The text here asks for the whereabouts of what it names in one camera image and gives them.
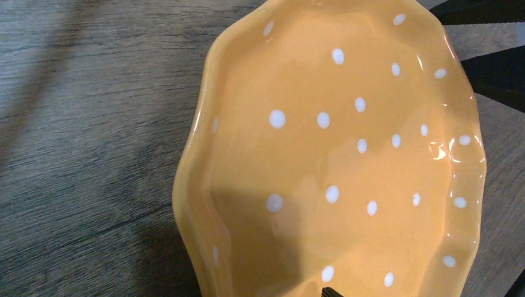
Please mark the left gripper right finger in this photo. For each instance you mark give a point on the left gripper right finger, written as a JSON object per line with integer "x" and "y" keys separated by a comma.
{"x": 499, "y": 76}

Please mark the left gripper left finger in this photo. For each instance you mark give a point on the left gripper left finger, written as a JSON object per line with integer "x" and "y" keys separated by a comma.
{"x": 329, "y": 292}

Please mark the orange plate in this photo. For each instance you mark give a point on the orange plate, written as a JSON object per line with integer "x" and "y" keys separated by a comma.
{"x": 336, "y": 144}

